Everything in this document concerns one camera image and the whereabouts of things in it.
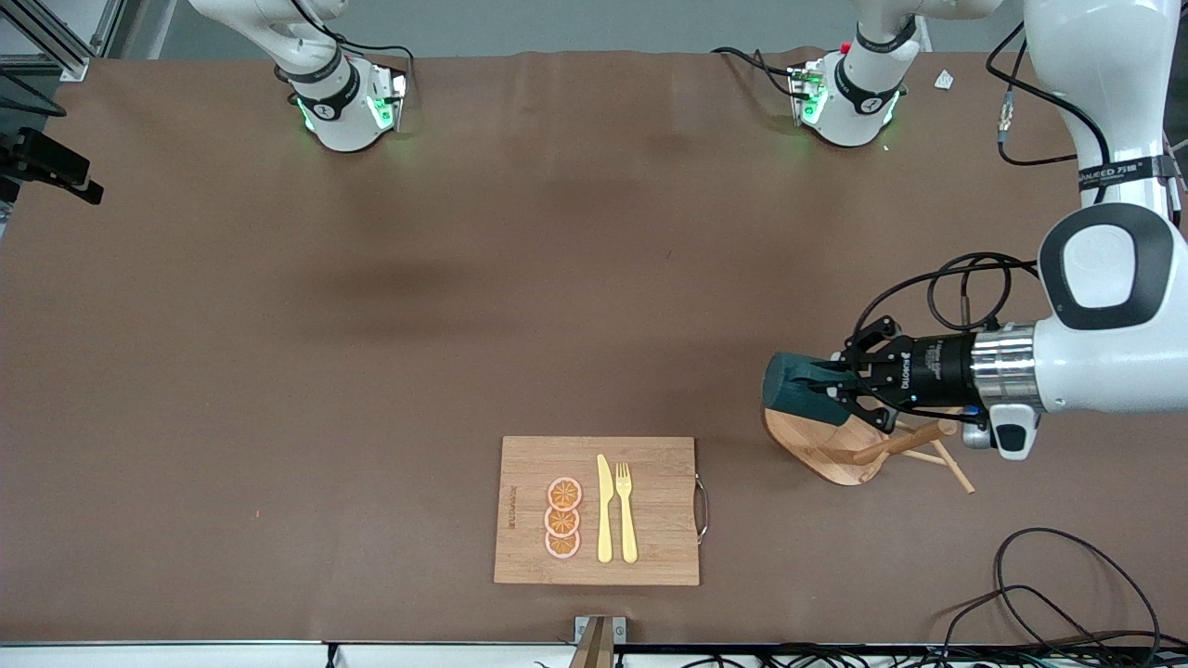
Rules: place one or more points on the dark teal mug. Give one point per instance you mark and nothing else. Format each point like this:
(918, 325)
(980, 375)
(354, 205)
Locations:
(789, 390)

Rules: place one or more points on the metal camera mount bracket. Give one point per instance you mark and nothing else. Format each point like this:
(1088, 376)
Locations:
(599, 640)

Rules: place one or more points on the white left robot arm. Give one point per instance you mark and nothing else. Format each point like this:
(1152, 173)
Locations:
(1104, 371)

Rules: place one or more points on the aluminium frame profile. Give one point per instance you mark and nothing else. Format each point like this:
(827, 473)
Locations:
(65, 60)

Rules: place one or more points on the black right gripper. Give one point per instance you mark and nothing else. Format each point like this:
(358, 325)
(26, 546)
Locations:
(50, 159)

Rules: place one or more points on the bamboo cutting board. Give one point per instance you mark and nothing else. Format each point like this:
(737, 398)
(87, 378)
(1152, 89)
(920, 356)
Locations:
(659, 520)

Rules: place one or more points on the brown table cover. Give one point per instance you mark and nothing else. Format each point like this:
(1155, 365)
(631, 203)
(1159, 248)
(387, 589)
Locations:
(278, 464)

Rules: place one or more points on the wooden cup rack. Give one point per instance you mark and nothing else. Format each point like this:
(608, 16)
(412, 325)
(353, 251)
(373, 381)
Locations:
(826, 455)

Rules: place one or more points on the yellow plastic knife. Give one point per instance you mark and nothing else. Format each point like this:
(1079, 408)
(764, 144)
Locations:
(604, 520)

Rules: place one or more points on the yellow plastic fork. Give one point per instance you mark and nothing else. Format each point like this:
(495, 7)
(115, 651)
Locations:
(627, 524)

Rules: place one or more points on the white paper scrap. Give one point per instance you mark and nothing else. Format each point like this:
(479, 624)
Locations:
(944, 80)

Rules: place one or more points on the orange slice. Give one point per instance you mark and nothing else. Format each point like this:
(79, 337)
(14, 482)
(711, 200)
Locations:
(564, 494)

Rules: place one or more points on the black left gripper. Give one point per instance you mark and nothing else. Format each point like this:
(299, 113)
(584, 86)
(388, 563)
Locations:
(936, 368)

